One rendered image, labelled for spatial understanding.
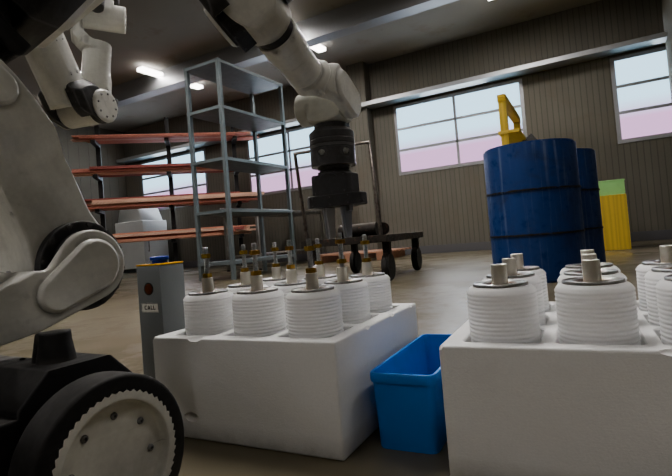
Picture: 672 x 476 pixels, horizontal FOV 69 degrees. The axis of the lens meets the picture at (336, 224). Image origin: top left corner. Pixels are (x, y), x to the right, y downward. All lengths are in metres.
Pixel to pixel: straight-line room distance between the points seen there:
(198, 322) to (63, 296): 0.25
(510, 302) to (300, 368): 0.33
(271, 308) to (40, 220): 0.39
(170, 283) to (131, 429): 0.49
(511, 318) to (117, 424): 0.51
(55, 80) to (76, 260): 0.53
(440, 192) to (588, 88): 2.36
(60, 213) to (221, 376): 0.37
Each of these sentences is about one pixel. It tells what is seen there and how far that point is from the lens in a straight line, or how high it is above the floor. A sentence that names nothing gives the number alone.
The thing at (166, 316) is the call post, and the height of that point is 0.20.
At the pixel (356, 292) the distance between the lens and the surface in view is 0.92.
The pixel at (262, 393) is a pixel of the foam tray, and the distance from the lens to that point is 0.86.
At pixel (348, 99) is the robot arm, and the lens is 0.94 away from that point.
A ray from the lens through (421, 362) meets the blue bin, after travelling 1.05.
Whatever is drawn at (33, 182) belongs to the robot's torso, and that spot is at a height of 0.46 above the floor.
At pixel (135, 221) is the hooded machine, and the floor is 0.99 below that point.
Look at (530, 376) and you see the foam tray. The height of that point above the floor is 0.14.
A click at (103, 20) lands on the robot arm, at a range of 1.42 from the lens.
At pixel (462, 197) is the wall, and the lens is 7.46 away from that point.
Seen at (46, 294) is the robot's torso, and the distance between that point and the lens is 0.81.
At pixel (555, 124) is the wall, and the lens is 7.33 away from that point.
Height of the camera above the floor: 0.34
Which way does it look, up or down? 2 degrees up
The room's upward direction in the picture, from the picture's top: 5 degrees counter-clockwise
